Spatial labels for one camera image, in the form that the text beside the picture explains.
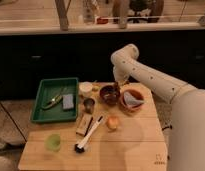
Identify grey cloth in bowl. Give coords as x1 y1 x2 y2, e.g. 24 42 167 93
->
123 92 144 107

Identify clear bottle on shelf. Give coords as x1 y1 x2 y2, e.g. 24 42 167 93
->
83 0 95 24

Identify dark purple bowl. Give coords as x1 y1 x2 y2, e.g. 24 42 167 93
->
100 85 120 106

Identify blue grey sponge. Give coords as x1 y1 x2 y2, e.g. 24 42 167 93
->
63 94 74 110

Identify white handled dish brush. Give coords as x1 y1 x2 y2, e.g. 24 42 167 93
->
74 116 103 153

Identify green handled tongs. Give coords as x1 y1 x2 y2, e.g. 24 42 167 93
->
42 88 64 110

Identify red small dish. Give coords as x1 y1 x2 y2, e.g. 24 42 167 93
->
97 17 108 24

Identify metal cup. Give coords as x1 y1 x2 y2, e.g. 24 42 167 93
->
83 98 95 114

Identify orange fruit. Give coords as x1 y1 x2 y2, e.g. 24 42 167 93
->
106 116 119 130

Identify white small cup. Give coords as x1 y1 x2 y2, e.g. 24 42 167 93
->
79 82 93 97

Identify orange terracotta bowl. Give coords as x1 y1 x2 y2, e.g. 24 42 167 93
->
119 89 145 112

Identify green plastic cup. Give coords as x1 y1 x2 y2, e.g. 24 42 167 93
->
45 134 61 151

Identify wooden block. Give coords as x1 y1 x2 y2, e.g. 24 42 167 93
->
76 114 93 136

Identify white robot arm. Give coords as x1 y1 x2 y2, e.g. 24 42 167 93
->
111 44 205 171

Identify green plastic tray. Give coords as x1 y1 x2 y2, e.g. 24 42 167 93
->
31 77 79 124

